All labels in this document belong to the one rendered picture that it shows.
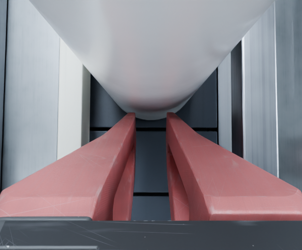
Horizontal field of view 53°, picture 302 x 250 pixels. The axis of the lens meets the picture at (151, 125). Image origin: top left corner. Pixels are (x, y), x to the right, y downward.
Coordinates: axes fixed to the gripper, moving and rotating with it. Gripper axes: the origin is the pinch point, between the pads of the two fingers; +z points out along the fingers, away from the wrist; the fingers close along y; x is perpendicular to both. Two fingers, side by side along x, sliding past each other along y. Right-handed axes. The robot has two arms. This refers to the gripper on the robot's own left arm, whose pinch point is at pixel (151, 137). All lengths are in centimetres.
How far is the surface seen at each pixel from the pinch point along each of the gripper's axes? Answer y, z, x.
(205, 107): -3.3, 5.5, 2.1
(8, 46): 11.1, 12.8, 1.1
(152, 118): -0.1, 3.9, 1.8
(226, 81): -4.6, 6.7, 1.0
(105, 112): 2.7, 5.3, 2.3
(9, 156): 10.8, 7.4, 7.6
